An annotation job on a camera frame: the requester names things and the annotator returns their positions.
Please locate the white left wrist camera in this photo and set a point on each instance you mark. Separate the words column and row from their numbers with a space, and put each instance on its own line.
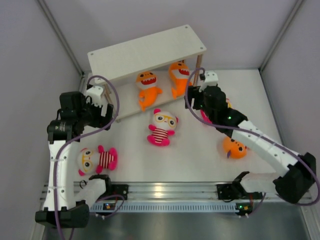
column 94, row 95

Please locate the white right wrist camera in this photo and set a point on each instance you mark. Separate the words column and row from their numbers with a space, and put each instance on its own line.
column 209, row 79

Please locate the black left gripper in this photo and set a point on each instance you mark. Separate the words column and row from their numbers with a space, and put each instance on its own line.
column 101, row 121

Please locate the white pink striped plush left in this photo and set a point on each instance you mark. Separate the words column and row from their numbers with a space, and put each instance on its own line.
column 94, row 160

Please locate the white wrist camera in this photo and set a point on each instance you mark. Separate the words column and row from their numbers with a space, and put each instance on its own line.
column 94, row 95
column 209, row 79

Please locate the white pink striped plush right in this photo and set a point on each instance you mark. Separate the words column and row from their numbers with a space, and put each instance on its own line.
column 204, row 116

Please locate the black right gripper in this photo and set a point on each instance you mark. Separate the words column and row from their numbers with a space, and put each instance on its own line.
column 194, row 93

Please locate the grey slotted cable duct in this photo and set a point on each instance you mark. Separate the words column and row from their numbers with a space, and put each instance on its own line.
column 170, row 207

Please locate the white two-tier shelf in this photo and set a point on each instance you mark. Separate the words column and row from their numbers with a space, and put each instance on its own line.
column 121, row 63

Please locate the aluminium mounting rail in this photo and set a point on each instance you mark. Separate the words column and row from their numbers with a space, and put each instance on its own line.
column 136, row 191

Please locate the orange shark plush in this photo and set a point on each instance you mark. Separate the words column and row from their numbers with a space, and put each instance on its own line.
column 179, row 74
column 233, row 148
column 148, row 89

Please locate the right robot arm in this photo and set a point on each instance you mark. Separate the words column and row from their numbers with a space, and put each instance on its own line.
column 294, row 173

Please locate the white pink striped plush centre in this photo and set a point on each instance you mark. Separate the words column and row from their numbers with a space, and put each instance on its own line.
column 162, row 127

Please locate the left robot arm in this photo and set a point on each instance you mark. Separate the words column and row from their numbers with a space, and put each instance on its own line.
column 61, row 208

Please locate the white pink striped plush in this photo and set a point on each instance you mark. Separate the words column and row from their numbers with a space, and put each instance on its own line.
column 94, row 160
column 162, row 127
column 204, row 116

